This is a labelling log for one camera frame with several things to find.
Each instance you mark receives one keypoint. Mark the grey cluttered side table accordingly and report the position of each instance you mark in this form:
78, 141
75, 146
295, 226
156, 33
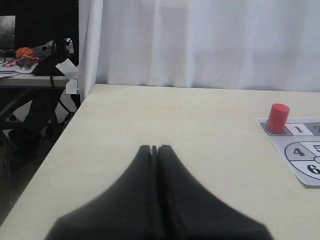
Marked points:
11, 79

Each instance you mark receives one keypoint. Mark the black bag on table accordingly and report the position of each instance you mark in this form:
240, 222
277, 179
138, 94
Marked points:
48, 66

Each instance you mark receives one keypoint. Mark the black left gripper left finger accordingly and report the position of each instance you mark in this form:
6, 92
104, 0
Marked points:
127, 210

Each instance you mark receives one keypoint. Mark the printed paper game board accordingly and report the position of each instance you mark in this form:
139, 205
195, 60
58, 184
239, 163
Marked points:
299, 145

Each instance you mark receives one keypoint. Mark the white curtain backdrop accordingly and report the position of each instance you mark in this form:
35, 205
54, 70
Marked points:
224, 44

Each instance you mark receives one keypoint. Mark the red cylinder game piece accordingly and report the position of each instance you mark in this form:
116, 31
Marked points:
277, 118

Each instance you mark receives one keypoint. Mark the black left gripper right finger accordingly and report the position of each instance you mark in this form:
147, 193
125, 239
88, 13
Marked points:
191, 212

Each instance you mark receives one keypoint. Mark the crumpled white paper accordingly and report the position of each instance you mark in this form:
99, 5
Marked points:
71, 72

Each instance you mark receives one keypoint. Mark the orange mini basketball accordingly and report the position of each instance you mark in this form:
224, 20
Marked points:
25, 52

